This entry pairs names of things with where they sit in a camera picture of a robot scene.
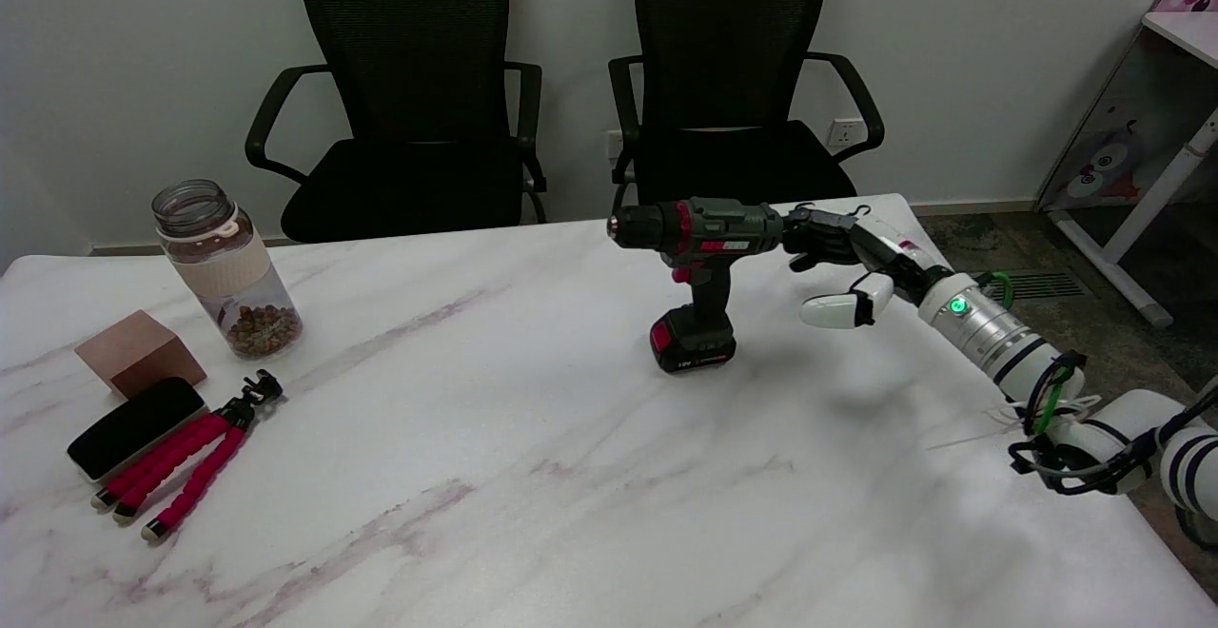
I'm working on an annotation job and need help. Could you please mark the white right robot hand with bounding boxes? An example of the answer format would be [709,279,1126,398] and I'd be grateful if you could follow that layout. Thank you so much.
[782,205,953,329]

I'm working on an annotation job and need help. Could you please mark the dark green power screwdriver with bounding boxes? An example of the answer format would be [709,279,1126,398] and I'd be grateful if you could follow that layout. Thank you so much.
[607,197,784,375]

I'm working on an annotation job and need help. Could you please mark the floor vent grille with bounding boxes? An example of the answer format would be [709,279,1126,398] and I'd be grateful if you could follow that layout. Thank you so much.
[980,269,1086,304]

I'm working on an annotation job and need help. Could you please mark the black mesh office chair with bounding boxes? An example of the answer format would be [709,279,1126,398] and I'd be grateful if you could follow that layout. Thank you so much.
[607,0,886,220]
[245,0,548,245]

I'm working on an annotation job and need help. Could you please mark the white desk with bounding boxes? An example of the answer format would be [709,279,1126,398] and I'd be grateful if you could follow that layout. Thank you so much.
[1047,11,1218,329]

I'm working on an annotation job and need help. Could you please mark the grey panda print panel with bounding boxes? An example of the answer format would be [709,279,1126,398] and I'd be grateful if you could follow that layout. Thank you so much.
[1035,27,1218,215]

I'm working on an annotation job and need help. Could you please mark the glass jar with nuts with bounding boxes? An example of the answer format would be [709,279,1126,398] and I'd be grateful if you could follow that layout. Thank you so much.
[152,179,304,360]

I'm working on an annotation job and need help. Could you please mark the red flexible mini tripod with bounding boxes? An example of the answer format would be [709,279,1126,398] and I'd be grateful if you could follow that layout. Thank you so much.
[91,370,285,544]

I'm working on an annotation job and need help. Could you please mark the brown wooden block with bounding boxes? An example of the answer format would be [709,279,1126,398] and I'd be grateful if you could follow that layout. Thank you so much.
[74,310,207,399]

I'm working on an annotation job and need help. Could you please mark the black whiteboard eraser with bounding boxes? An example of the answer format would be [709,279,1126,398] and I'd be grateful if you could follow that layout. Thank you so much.
[67,377,208,483]

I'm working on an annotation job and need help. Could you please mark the white cable ties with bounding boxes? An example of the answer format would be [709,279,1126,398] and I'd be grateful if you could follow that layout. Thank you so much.
[928,395,1105,452]

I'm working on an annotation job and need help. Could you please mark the green robot cable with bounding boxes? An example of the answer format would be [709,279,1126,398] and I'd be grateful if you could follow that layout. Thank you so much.
[990,271,1078,435]

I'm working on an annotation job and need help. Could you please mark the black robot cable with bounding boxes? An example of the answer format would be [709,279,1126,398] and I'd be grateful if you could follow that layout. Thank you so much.
[1009,352,1218,498]

